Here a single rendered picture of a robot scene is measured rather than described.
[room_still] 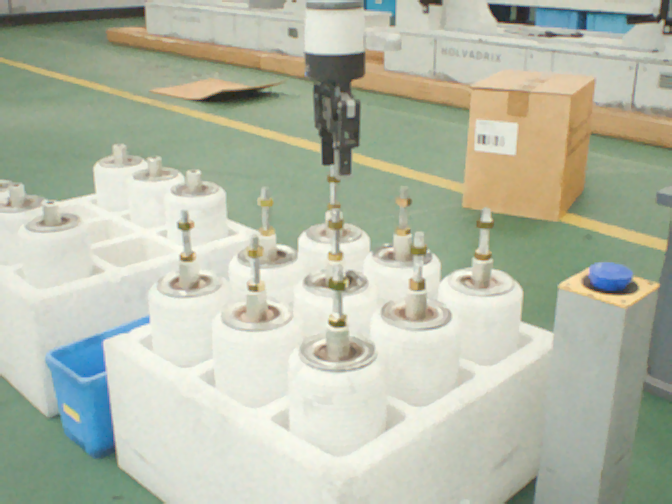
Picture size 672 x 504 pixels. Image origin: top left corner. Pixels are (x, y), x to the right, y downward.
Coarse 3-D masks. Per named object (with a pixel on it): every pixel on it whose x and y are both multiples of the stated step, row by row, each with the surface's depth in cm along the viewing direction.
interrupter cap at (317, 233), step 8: (320, 224) 111; (344, 224) 111; (312, 232) 108; (320, 232) 109; (344, 232) 109; (352, 232) 108; (360, 232) 108; (312, 240) 106; (320, 240) 105; (328, 240) 105; (344, 240) 105; (352, 240) 106
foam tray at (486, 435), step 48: (144, 336) 96; (528, 336) 97; (144, 384) 91; (192, 384) 86; (480, 384) 86; (528, 384) 91; (144, 432) 94; (192, 432) 86; (240, 432) 79; (288, 432) 77; (432, 432) 79; (480, 432) 86; (528, 432) 95; (144, 480) 97; (192, 480) 89; (240, 480) 81; (288, 480) 75; (336, 480) 71; (384, 480) 75; (432, 480) 81; (480, 480) 89; (528, 480) 98
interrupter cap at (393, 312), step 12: (396, 300) 88; (432, 300) 88; (384, 312) 85; (396, 312) 85; (432, 312) 86; (444, 312) 85; (396, 324) 82; (408, 324) 82; (420, 324) 83; (432, 324) 82; (444, 324) 83
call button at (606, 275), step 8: (600, 264) 77; (608, 264) 77; (616, 264) 77; (592, 272) 76; (600, 272) 75; (608, 272) 75; (616, 272) 75; (624, 272) 75; (632, 272) 76; (592, 280) 77; (600, 280) 75; (608, 280) 75; (616, 280) 74; (624, 280) 75; (608, 288) 75; (616, 288) 75; (624, 288) 76
